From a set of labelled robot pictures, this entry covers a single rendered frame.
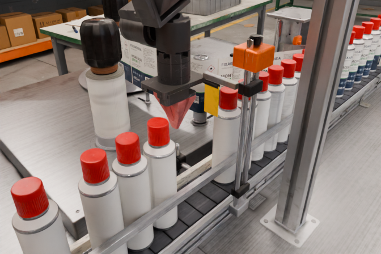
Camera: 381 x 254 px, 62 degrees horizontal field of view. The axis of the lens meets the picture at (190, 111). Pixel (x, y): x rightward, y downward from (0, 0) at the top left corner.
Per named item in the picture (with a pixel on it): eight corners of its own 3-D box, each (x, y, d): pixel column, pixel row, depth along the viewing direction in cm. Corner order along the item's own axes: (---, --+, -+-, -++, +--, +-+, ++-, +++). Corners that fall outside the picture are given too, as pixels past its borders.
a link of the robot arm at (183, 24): (174, 17, 47) (197, 11, 51) (141, 11, 51) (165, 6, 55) (176, 62, 50) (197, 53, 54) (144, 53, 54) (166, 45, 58)
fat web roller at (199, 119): (199, 116, 90) (200, 52, 81) (211, 122, 88) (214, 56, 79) (187, 122, 88) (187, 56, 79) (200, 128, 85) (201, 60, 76)
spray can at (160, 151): (164, 204, 61) (159, 110, 51) (183, 219, 58) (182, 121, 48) (143, 219, 58) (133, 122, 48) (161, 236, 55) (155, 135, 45)
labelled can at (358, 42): (339, 83, 110) (354, 23, 100) (354, 88, 107) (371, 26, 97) (332, 88, 107) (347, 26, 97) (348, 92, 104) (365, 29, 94)
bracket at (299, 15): (291, 9, 95) (292, 5, 94) (327, 15, 88) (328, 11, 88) (266, 16, 86) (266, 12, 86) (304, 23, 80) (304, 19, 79)
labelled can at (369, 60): (355, 72, 120) (370, 16, 110) (370, 75, 116) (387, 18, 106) (350, 75, 116) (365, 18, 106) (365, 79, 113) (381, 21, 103)
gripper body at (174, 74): (140, 92, 56) (136, 50, 52) (182, 76, 62) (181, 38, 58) (165, 104, 52) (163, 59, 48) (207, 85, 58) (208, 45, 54)
